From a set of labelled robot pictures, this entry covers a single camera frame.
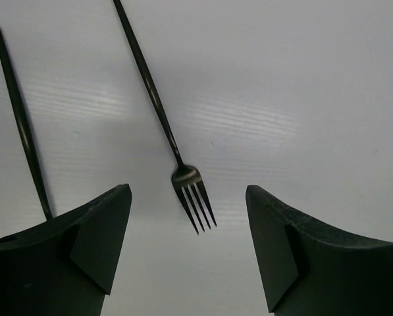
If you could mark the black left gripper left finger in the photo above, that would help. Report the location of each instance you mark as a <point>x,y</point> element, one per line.
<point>67,265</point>

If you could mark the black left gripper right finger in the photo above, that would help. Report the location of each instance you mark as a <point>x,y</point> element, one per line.
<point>309,267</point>

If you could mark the black fork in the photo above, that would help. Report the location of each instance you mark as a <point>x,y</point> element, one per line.
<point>186,179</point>

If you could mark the black spoon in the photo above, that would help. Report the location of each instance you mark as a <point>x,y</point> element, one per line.
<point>24,127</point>

